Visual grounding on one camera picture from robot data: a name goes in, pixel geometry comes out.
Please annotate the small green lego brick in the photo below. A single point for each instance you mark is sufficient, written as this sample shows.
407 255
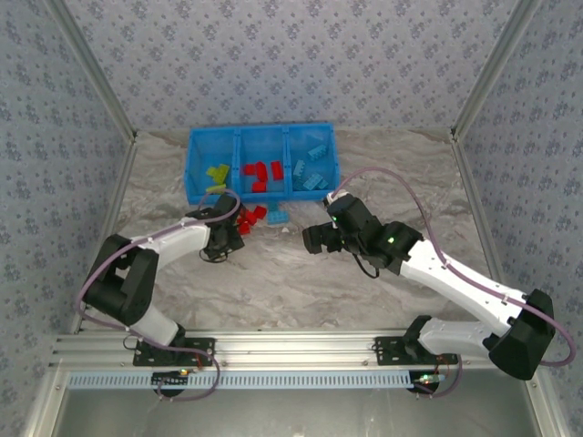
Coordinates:
211 172

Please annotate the long blue lego brick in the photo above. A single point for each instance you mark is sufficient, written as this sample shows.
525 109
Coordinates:
323 183
300 184
317 151
313 179
299 167
278 218

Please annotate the aluminium table side rail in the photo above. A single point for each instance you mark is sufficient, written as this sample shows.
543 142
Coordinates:
119 182
469 182

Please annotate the small black circuit board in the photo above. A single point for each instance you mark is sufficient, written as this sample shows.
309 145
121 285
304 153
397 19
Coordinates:
170 378
428 381

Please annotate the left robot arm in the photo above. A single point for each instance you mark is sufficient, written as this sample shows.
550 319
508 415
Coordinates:
182 239

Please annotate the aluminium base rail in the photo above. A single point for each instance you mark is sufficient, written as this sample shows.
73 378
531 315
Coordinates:
291 350

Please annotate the aluminium frame post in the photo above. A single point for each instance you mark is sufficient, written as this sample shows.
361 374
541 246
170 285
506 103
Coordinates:
98 73
491 68

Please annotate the aluminium frame leg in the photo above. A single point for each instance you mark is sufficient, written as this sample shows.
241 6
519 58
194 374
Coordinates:
45 400
546 409

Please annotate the long green lego brick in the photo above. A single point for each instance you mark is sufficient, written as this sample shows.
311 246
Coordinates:
215 187
223 171

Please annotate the grey metal panel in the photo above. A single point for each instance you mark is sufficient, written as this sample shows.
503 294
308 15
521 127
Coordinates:
291 414

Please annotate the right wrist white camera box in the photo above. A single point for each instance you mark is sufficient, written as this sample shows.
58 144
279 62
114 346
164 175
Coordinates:
336 197

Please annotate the long red lego brick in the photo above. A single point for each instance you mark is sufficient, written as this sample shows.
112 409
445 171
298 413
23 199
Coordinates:
261 170
276 170
259 187
244 229
248 219

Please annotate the small blue lego brick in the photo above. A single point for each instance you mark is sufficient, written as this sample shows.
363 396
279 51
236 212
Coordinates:
273 207

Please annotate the small red lego brick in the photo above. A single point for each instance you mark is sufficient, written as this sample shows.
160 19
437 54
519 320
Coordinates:
260 212
249 169

